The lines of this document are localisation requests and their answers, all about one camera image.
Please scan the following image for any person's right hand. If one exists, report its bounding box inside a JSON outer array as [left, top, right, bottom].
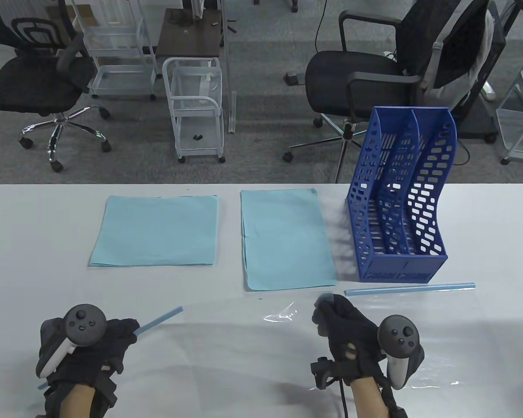
[[311, 294, 425, 389]]

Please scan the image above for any person's left hand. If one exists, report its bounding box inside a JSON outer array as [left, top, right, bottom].
[[37, 318, 141, 389]]

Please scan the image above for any black and white controller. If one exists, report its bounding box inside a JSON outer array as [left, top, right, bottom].
[[35, 303, 108, 379], [377, 315, 420, 389]]

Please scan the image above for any light blue slide bar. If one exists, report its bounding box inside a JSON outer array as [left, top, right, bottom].
[[37, 306, 183, 391]]

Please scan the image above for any clear file folder cover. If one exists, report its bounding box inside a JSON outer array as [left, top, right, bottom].
[[135, 291, 336, 392]]

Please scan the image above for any clear file folder blue spine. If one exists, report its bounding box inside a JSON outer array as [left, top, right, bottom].
[[343, 282, 480, 390]]

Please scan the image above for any tall light blue papers stack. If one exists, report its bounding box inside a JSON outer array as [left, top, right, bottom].
[[240, 188, 337, 291]]

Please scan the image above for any square light blue papers stack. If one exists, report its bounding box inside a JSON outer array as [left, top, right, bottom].
[[89, 195, 218, 267]]

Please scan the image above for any person's right forearm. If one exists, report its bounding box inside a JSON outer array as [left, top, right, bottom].
[[352, 377, 388, 418]]

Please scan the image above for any person's left forearm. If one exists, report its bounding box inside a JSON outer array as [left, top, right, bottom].
[[59, 383, 99, 418]]

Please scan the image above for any blue perforated file rack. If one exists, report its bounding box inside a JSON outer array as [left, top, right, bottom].
[[346, 106, 458, 283]]

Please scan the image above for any black wheeled stand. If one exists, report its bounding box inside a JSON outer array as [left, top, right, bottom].
[[453, 13, 507, 143]]

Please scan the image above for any black armrest office chair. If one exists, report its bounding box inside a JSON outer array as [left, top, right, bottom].
[[282, 0, 491, 183]]

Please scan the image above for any small white mesh cart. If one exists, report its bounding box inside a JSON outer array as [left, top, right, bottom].
[[162, 57, 226, 164]]

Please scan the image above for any tall white mesh cart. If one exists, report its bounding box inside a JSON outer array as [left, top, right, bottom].
[[72, 0, 158, 101]]

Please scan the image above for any black mesh office chair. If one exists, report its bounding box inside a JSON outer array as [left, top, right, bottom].
[[0, 0, 112, 172]]

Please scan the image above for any brown wooden side table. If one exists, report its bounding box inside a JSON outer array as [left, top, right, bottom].
[[156, 8, 224, 58]]

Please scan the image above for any cardboard box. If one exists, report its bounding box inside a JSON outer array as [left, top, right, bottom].
[[48, 3, 95, 22]]

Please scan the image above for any white wire shelf rack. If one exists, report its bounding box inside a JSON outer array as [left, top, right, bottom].
[[495, 41, 523, 167]]

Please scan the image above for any black hanging cable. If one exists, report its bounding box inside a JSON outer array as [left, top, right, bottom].
[[315, 0, 328, 52]]

